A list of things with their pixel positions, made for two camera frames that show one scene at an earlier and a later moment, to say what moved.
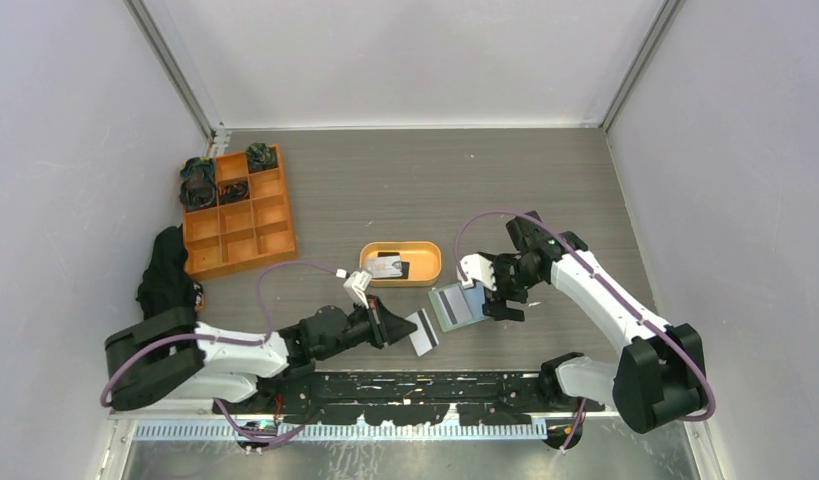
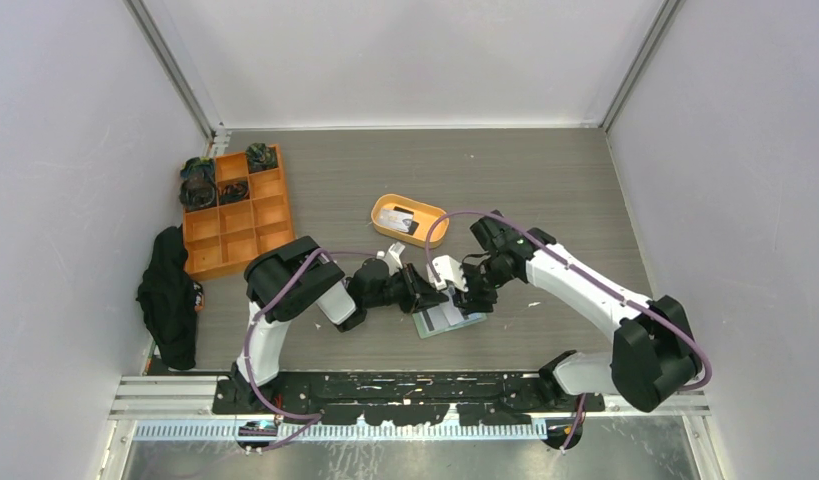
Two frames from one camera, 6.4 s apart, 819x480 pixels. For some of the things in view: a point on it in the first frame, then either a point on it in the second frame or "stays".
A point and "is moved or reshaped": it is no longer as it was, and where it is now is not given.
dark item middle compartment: [233, 191] stays
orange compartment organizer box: [235, 238] stays
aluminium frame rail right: [654, 36] stays
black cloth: [166, 287] stays
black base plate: [412, 397] stays
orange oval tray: [397, 264] is moved or reshaped
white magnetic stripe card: [424, 337] → [439, 317]
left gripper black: [395, 326] → [420, 294]
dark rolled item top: [261, 157] stays
